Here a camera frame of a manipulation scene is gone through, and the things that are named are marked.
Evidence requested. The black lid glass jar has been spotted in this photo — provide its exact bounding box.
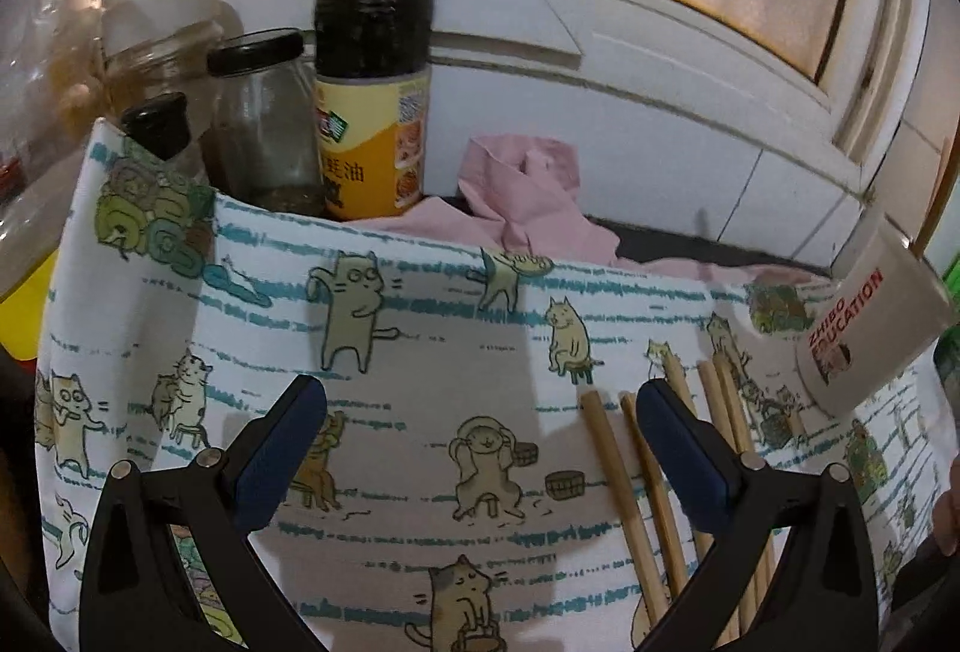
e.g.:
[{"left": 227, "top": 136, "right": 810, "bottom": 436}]
[{"left": 206, "top": 29, "right": 328, "bottom": 218}]

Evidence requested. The black knob bottle stopper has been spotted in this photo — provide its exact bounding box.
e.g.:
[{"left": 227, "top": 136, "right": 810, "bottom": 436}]
[{"left": 120, "top": 92, "right": 193, "bottom": 163}]

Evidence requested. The white lid glass jar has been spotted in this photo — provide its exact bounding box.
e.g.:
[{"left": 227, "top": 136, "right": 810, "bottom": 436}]
[{"left": 100, "top": 0, "right": 224, "bottom": 188}]

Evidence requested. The yellow label sauce bottle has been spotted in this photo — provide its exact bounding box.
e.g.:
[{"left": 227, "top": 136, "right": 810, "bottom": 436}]
[{"left": 311, "top": 0, "right": 437, "bottom": 222}]

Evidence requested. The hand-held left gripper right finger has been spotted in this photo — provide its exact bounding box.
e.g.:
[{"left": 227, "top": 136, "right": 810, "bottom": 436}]
[{"left": 636, "top": 378, "right": 880, "bottom": 652}]

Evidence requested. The white printed cup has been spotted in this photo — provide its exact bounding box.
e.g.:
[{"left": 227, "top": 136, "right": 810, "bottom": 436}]
[{"left": 795, "top": 213, "right": 953, "bottom": 417}]

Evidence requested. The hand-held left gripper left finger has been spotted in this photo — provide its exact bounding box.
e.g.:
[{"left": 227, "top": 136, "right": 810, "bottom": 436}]
[{"left": 79, "top": 374, "right": 329, "bottom": 652}]

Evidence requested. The wooden chopstick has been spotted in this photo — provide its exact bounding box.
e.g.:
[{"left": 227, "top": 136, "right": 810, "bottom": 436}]
[
  {"left": 697, "top": 361, "right": 758, "bottom": 647},
  {"left": 580, "top": 391, "right": 670, "bottom": 623},
  {"left": 619, "top": 393, "right": 691, "bottom": 597},
  {"left": 664, "top": 355, "right": 697, "bottom": 414}
]

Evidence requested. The cat print cloth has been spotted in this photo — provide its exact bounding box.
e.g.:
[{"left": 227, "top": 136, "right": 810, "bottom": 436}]
[{"left": 34, "top": 119, "right": 947, "bottom": 652}]

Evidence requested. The pink cloth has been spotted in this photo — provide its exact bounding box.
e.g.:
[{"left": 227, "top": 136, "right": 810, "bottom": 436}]
[{"left": 360, "top": 134, "right": 820, "bottom": 287}]

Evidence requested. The yellow plastic container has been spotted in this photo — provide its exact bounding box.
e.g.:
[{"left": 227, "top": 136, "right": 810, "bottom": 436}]
[{"left": 0, "top": 247, "right": 59, "bottom": 362}]

